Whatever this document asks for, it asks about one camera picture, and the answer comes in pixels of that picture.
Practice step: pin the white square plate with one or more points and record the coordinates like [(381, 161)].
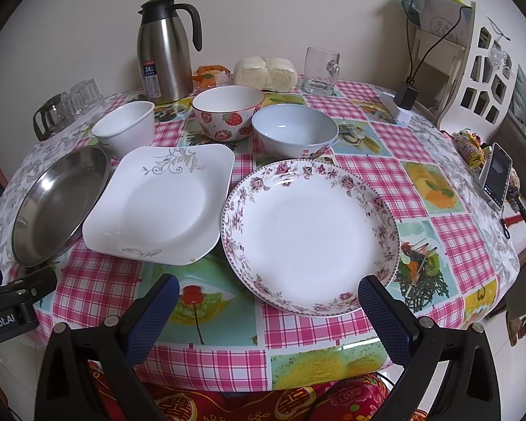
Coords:
[(162, 205)]

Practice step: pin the floral rimmed round plate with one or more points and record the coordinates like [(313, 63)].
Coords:
[(300, 235)]

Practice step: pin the checkered floral tablecloth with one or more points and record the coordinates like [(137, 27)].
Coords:
[(453, 264)]

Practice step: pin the white power strip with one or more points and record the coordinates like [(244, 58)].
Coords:
[(401, 116)]

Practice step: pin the black power adapter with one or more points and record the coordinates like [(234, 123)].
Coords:
[(405, 96)]

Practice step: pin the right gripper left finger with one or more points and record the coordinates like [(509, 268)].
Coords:
[(67, 389)]

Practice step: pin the bag of white buns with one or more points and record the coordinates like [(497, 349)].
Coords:
[(271, 74)]

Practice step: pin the clear drinking glass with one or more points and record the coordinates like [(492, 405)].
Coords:
[(84, 96)]

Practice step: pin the stainless steel thermos jug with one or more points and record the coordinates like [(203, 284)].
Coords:
[(167, 29)]

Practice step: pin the glass coffee pot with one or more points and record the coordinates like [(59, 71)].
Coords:
[(54, 113)]

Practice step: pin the smartphone on stand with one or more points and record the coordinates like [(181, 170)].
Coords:
[(495, 175)]

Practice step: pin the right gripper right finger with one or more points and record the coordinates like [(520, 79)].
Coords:
[(469, 389)]

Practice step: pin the light blue bowl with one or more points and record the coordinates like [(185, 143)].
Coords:
[(291, 131)]

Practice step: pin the orange snack packet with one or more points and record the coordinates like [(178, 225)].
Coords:
[(210, 76)]

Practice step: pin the white square bowl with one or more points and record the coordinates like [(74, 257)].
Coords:
[(126, 128)]

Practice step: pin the colourful candy packet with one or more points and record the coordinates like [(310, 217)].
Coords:
[(469, 146)]

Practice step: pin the glass mug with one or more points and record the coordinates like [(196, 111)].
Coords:
[(321, 71)]

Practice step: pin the strawberry pattern bowl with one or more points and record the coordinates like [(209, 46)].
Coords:
[(224, 113)]

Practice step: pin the stainless steel round plate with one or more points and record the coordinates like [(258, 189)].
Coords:
[(52, 212)]

